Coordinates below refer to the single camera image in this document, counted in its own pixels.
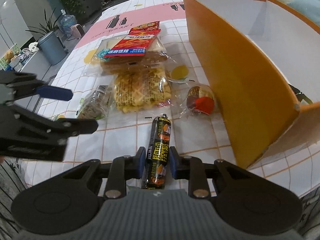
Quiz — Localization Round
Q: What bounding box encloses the clear packet of seeds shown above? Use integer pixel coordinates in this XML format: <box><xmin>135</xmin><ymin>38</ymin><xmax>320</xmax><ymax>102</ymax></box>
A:
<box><xmin>76</xmin><ymin>85</ymin><xmax>112</xmax><ymax>120</ymax></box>

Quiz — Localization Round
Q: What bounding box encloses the black sausage stick snack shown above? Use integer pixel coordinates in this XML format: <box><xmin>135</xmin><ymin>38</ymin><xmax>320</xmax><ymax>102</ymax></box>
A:
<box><xmin>142</xmin><ymin>113</ymin><xmax>171</xmax><ymax>190</ymax></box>

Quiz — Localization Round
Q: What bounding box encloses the yellow waffle snack packet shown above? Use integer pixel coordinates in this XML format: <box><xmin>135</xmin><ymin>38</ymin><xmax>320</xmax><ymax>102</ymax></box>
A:
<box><xmin>113</xmin><ymin>65</ymin><xmax>171</xmax><ymax>113</ymax></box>

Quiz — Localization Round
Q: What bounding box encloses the packaged sliced bread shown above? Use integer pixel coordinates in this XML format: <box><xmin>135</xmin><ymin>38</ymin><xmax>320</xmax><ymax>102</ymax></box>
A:
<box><xmin>87</xmin><ymin>35</ymin><xmax>168</xmax><ymax>76</ymax></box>

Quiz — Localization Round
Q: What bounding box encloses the red spicy strip packet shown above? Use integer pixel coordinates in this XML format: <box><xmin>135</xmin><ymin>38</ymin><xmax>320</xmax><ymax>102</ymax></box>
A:
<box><xmin>103</xmin><ymin>29</ymin><xmax>161</xmax><ymax>58</ymax></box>

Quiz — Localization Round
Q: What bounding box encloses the red snack bag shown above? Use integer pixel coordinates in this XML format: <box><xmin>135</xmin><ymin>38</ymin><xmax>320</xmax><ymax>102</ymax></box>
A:
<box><xmin>130</xmin><ymin>21</ymin><xmax>159</xmax><ymax>32</ymax></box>

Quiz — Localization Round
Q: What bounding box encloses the orange cardboard storage box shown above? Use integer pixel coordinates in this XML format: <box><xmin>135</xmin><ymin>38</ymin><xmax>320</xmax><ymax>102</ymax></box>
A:
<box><xmin>183</xmin><ymin>0</ymin><xmax>319</xmax><ymax>168</ymax></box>

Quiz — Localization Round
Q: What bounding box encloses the grey blue trash bin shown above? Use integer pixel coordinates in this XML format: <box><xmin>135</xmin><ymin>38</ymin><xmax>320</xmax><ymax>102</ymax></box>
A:
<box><xmin>37</xmin><ymin>31</ymin><xmax>67</xmax><ymax>65</ymax></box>

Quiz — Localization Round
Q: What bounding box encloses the teddy bear toy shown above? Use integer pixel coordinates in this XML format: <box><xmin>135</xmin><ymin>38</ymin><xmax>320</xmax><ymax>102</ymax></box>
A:
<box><xmin>4</xmin><ymin>50</ymin><xmax>15</xmax><ymax>64</ymax></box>

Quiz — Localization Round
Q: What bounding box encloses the pink small heater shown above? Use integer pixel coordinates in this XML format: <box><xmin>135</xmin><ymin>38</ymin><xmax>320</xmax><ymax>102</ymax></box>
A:
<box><xmin>71</xmin><ymin>24</ymin><xmax>85</xmax><ymax>38</ymax></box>

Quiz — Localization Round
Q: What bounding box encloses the large water bottle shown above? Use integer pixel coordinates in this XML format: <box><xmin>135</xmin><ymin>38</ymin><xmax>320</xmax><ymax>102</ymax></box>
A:
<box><xmin>60</xmin><ymin>14</ymin><xmax>78</xmax><ymax>36</ymax></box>

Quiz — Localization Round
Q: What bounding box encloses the checkered pink tablecloth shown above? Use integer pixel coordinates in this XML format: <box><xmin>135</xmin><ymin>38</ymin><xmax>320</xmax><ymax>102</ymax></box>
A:
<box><xmin>22</xmin><ymin>0</ymin><xmax>319</xmax><ymax>196</ymax></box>

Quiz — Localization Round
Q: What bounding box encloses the light blue cushion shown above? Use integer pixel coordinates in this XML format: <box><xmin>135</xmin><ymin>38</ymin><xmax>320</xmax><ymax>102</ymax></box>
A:
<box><xmin>287</xmin><ymin>0</ymin><xmax>320</xmax><ymax>25</ymax></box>

